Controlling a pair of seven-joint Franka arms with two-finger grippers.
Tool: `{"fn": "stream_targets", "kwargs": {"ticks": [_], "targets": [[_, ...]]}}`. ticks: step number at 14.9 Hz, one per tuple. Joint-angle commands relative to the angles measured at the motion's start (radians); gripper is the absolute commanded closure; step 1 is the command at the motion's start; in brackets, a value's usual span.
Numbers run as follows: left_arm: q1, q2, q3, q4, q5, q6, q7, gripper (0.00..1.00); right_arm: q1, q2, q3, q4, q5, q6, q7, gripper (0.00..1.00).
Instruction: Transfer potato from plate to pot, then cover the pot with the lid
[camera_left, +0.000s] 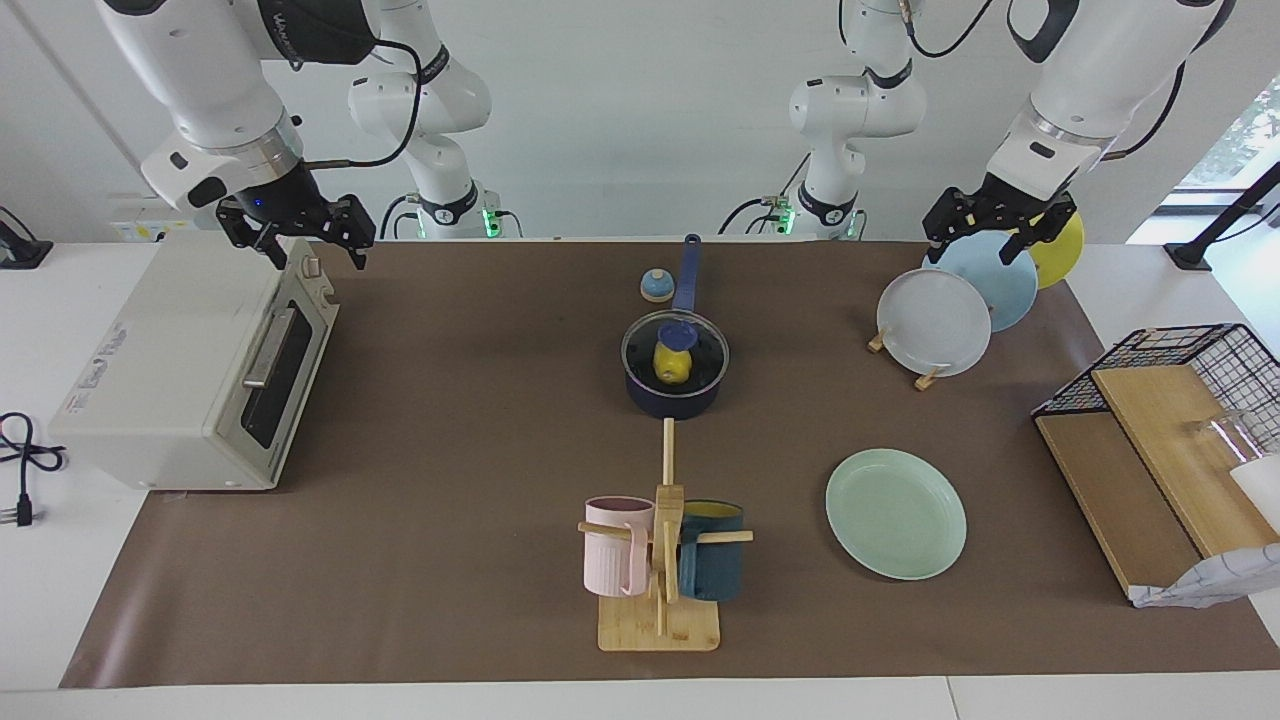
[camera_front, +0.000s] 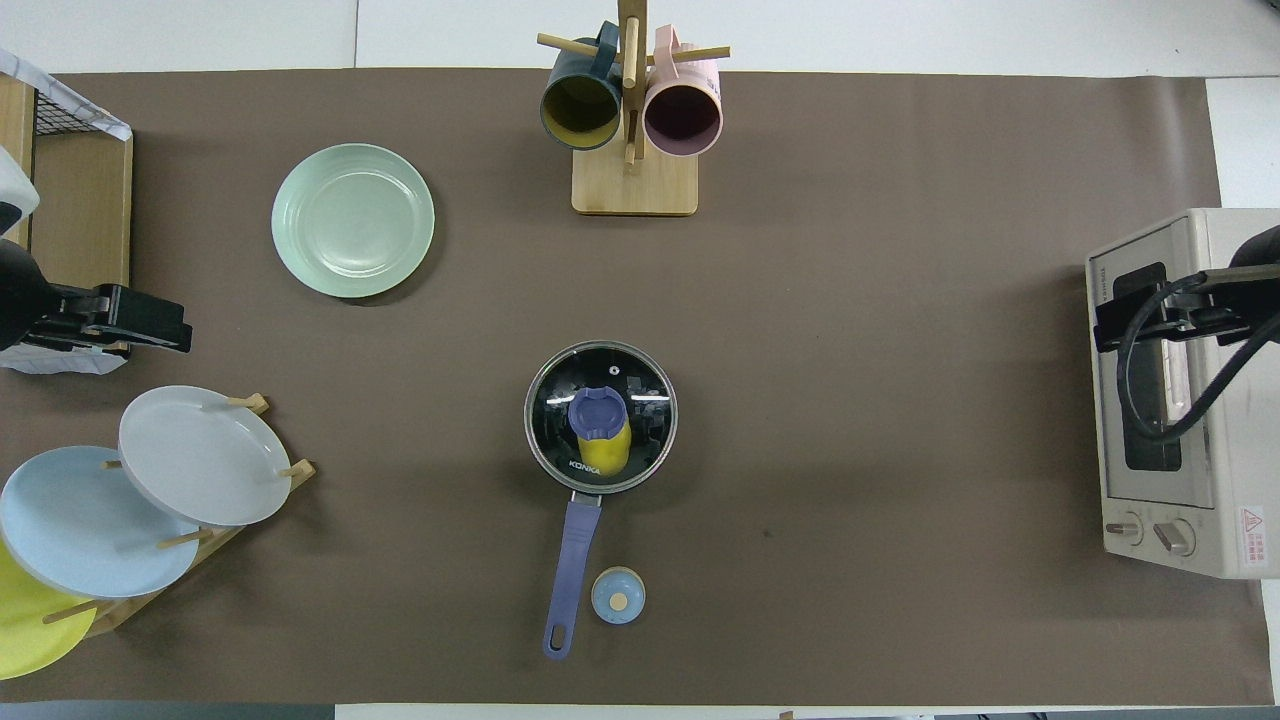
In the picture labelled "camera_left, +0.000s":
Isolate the glass lid with blue knob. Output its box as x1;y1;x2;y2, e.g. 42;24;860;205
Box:
621;310;730;393

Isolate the light blue plate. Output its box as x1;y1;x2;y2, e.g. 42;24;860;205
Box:
935;232;1039;333

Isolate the yellow plate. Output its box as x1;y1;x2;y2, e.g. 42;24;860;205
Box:
1028;210;1085;291

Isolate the grey plate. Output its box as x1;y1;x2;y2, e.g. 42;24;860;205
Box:
877;268;993;378

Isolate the wooden plate rack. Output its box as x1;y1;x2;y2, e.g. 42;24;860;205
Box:
867;325;951;392

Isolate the pale green plate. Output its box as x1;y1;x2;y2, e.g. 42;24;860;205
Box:
826;448;968;581

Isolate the beige toaster oven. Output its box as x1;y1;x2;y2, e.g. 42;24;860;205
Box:
48;232;341;492

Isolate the wooden shelf stand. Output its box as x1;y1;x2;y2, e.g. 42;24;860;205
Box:
1035;365;1280;601

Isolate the window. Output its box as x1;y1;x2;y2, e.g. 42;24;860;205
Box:
1175;75;1280;191

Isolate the clear glass cup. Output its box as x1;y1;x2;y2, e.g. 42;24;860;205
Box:
1188;410;1267;473

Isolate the dark blue saucepan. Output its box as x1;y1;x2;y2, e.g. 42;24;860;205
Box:
621;234;730;420

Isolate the white patterned paper bag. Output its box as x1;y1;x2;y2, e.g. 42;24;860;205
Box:
1130;543;1280;609

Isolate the dark teal mug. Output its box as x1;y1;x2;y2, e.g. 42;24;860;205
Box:
678;499;745;602

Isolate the brown table mat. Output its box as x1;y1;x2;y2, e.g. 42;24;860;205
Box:
60;240;1280;689

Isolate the pink ribbed mug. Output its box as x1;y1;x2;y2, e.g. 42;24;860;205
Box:
584;496;656;598

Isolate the wooden mug tree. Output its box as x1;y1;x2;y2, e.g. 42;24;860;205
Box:
578;418;754;653

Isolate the white wall socket box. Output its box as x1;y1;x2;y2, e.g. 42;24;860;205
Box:
108;195;173;244

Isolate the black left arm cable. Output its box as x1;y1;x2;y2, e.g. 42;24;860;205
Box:
900;0;1241;161

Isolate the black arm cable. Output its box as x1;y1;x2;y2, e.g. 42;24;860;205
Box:
300;35;427;169
900;0;1241;161

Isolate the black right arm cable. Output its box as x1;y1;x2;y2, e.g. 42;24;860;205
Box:
300;35;427;169

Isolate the black camera stand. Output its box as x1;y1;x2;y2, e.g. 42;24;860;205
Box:
1165;160;1280;271

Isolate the black wire basket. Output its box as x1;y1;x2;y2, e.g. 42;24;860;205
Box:
1032;323;1280;461

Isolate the black power cord with plug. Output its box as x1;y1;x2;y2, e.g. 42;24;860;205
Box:
0;412;67;528

